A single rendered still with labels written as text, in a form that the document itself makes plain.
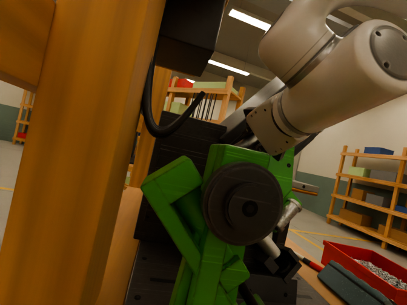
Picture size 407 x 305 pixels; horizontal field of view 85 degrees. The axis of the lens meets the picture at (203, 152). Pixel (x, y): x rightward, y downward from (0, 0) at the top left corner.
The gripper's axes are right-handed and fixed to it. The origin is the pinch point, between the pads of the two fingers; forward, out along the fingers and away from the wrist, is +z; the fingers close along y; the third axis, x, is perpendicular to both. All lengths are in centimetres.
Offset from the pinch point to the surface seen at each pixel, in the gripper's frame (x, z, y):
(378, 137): -549, 394, -182
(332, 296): 3.8, 2.8, -39.7
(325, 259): -17, 34, -55
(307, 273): 2.1, 11.5, -38.1
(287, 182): -3.2, 2.8, -13.3
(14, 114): 256, 827, 534
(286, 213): 3.4, -0.6, -17.5
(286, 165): -5.7, 2.8, -10.0
